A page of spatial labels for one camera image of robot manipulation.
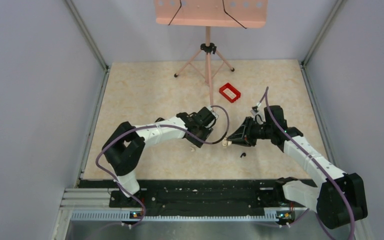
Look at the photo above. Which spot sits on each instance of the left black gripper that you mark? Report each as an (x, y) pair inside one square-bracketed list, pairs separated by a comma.
[(207, 130)]

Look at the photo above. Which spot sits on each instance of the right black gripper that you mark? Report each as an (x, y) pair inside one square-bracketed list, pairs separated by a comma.
[(243, 135)]

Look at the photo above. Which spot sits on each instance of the beige earbud charging case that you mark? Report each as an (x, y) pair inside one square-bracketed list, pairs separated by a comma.
[(226, 143)]

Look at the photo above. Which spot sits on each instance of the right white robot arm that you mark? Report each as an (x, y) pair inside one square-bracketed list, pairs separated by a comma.
[(337, 197)]

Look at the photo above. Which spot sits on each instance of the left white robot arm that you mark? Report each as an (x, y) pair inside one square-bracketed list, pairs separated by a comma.
[(125, 146)]

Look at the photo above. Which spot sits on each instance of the red plastic box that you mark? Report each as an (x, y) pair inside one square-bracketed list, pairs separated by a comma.
[(229, 92)]

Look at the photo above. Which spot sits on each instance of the pink music stand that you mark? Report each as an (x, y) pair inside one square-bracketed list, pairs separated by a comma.
[(245, 14)]

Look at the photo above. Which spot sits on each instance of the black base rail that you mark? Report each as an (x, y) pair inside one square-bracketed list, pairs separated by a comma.
[(203, 198)]

